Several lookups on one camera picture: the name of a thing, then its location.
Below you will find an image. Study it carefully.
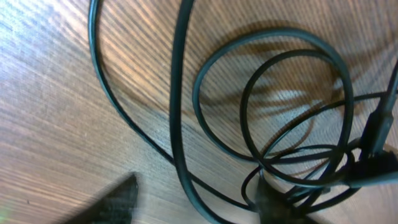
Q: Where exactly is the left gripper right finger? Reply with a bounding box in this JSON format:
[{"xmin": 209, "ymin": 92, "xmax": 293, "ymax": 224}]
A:
[{"xmin": 255, "ymin": 177, "xmax": 314, "ymax": 224}]

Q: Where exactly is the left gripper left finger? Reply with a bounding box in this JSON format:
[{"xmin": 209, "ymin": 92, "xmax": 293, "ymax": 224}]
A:
[{"xmin": 62, "ymin": 172, "xmax": 139, "ymax": 224}]

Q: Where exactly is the black usb cable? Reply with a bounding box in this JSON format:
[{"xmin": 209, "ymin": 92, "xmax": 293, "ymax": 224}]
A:
[
  {"xmin": 88, "ymin": 0, "xmax": 398, "ymax": 224},
  {"xmin": 192, "ymin": 27, "xmax": 398, "ymax": 215}
]

